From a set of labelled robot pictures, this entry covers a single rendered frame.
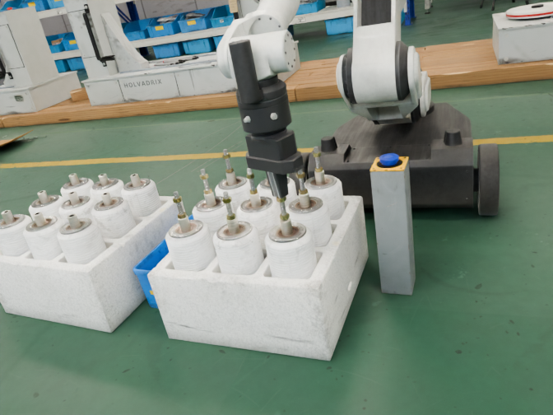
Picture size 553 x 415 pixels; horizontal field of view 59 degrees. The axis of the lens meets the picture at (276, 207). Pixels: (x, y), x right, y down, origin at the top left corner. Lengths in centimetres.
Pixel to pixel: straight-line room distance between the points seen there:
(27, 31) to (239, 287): 353
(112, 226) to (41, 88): 303
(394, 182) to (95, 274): 71
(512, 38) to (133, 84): 234
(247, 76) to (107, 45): 302
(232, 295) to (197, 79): 242
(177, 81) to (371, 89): 227
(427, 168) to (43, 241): 100
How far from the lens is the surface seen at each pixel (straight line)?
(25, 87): 422
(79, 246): 123
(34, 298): 141
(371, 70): 123
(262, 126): 83
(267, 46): 81
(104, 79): 368
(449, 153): 139
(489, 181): 137
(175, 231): 106
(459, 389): 97
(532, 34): 289
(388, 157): 104
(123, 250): 127
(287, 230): 94
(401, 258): 112
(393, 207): 105
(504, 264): 128
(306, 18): 569
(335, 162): 142
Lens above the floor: 71
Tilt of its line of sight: 25 degrees down
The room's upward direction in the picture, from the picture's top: 11 degrees counter-clockwise
